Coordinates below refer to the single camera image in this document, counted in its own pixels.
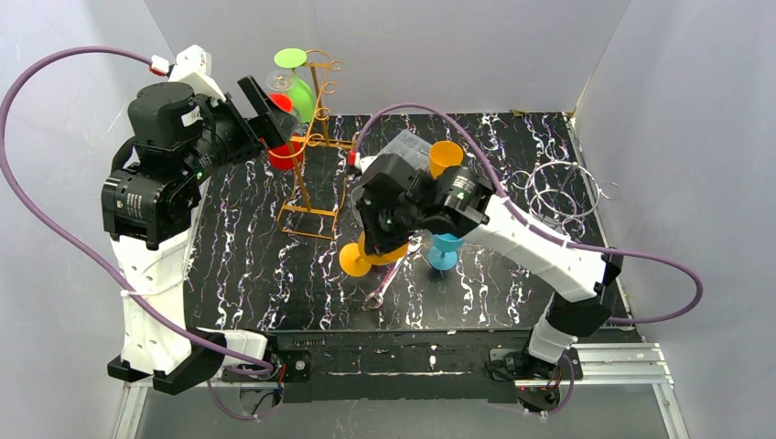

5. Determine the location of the clear wine glass rear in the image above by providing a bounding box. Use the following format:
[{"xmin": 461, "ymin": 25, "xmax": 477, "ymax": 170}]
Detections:
[{"xmin": 264, "ymin": 70, "xmax": 303, "ymax": 133}]

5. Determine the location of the orange glass yellow base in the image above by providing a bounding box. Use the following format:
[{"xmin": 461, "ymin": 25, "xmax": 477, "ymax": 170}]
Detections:
[{"xmin": 429, "ymin": 140, "xmax": 464, "ymax": 178}]

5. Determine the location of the silver wire glass rack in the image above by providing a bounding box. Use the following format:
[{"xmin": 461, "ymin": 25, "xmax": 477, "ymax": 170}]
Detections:
[{"xmin": 505, "ymin": 159, "xmax": 621, "ymax": 241}]

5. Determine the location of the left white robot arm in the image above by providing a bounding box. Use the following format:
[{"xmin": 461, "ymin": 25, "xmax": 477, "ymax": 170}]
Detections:
[{"xmin": 101, "ymin": 45, "xmax": 298, "ymax": 395}]

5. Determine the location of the purple cable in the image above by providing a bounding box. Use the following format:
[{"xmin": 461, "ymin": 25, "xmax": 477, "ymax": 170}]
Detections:
[
  {"xmin": 0, "ymin": 46, "xmax": 283, "ymax": 422},
  {"xmin": 354, "ymin": 102, "xmax": 705, "ymax": 422}
]

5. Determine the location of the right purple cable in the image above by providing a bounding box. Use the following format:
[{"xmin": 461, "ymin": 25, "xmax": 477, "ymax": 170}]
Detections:
[{"xmin": 354, "ymin": 102, "xmax": 705, "ymax": 422}]

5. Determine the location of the clear plastic screw box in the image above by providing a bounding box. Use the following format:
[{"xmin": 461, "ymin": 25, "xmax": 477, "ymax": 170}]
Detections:
[{"xmin": 382, "ymin": 129, "xmax": 432, "ymax": 171}]

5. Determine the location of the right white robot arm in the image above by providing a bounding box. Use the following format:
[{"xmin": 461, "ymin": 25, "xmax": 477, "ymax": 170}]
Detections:
[{"xmin": 348, "ymin": 153, "xmax": 622, "ymax": 379}]

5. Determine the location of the red wine glass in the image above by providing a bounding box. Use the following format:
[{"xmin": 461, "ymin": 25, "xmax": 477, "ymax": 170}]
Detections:
[{"xmin": 267, "ymin": 93, "xmax": 305, "ymax": 170}]

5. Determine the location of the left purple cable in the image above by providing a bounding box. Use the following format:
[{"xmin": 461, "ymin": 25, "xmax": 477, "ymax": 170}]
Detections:
[{"xmin": 0, "ymin": 46, "xmax": 283, "ymax": 422}]

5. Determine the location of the orange glass yellow foot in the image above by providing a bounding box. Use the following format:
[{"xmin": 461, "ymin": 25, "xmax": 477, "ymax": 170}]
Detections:
[{"xmin": 339, "ymin": 232, "xmax": 409, "ymax": 277}]

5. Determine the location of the silver combination wrench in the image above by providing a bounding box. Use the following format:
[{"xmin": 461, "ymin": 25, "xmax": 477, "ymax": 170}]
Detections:
[{"xmin": 364, "ymin": 241, "xmax": 421, "ymax": 310}]

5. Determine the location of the blue wine glass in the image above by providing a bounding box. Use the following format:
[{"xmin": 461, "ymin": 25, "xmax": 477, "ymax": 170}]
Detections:
[{"xmin": 428, "ymin": 233, "xmax": 464, "ymax": 272}]

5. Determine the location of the aluminium frame rail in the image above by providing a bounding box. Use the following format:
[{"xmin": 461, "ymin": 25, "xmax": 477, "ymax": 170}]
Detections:
[{"xmin": 113, "ymin": 176, "xmax": 689, "ymax": 439}]

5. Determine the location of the gold wire glass rack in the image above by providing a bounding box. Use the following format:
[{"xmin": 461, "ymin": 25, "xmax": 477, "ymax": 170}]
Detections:
[{"xmin": 275, "ymin": 49, "xmax": 354, "ymax": 241}]

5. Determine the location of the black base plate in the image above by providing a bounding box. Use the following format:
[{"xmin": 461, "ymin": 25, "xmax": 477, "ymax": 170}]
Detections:
[{"xmin": 221, "ymin": 336, "xmax": 583, "ymax": 406}]

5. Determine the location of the green wine glass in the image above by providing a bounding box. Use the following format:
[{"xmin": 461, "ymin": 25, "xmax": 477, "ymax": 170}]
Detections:
[{"xmin": 274, "ymin": 48, "xmax": 316, "ymax": 123}]

